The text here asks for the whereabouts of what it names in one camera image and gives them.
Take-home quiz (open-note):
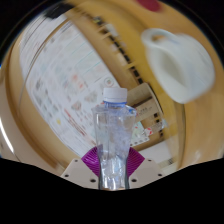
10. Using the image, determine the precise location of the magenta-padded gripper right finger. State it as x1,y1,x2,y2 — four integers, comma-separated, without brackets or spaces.
125,146,165,190

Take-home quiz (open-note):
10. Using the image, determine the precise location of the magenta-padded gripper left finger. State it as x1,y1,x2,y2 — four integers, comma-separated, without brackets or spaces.
60,146,101,190

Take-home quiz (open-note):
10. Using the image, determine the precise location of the white ceramic mug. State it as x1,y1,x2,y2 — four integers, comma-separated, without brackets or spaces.
140,28,216,104

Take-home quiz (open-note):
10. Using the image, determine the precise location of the white standing air conditioner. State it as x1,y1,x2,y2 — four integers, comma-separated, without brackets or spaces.
133,139,176,168

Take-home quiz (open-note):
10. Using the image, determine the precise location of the large wall poster sheet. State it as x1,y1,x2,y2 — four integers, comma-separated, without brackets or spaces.
19,13,151,158

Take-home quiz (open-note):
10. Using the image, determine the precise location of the clear plastic water bottle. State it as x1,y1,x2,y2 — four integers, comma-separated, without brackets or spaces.
91,87,138,191

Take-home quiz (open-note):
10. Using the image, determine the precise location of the flat round red coaster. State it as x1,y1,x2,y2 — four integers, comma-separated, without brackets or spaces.
136,0,163,13

